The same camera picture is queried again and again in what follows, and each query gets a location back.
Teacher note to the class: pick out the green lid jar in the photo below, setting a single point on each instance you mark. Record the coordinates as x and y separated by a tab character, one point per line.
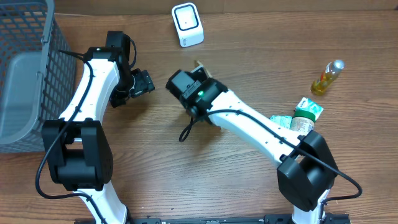
303	122

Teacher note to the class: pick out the white barcode scanner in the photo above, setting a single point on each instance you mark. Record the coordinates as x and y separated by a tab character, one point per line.
188	24

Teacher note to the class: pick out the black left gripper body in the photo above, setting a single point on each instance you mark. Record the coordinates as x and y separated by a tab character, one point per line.
142	84

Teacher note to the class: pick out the beige brown snack packet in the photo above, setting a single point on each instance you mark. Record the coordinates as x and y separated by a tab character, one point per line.
199	65

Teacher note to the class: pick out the teal snack packet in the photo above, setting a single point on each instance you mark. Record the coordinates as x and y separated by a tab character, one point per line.
282	120

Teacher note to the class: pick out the silver capped amber bottle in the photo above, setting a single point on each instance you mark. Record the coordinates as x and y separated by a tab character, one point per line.
330	74

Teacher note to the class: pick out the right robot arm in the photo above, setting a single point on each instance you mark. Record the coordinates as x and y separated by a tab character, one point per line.
304	163

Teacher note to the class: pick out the teal Kleenex tissue pack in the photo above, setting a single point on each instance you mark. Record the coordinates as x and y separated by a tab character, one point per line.
307	104

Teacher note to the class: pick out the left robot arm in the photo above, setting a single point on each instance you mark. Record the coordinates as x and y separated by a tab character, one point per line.
78	161

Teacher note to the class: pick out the grey plastic shopping basket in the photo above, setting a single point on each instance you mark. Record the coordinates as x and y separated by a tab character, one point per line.
37	78

